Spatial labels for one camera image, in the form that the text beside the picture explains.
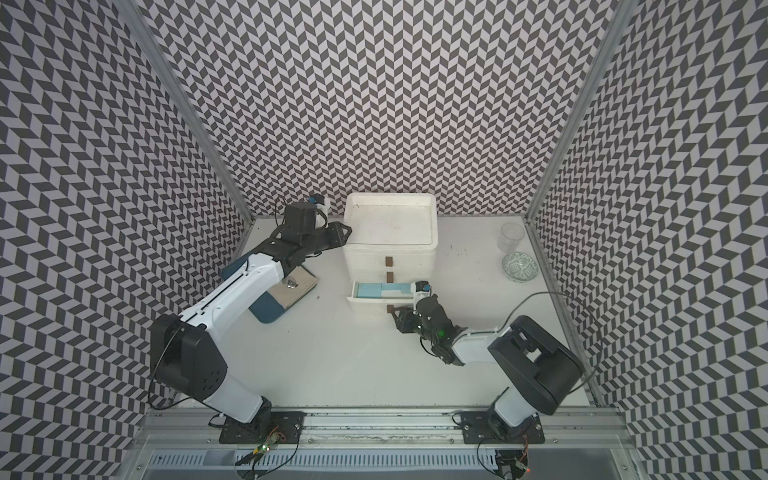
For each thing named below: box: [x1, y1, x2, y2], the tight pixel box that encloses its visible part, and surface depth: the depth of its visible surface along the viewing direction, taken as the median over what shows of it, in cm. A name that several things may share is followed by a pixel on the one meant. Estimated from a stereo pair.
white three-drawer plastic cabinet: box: [343, 192, 439, 311], surface depth 86 cm
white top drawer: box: [343, 245, 437, 269], surface depth 84 cm
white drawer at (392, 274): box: [350, 267, 434, 283], surface depth 88 cm
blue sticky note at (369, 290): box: [357, 282, 382, 298], surface depth 98 cm
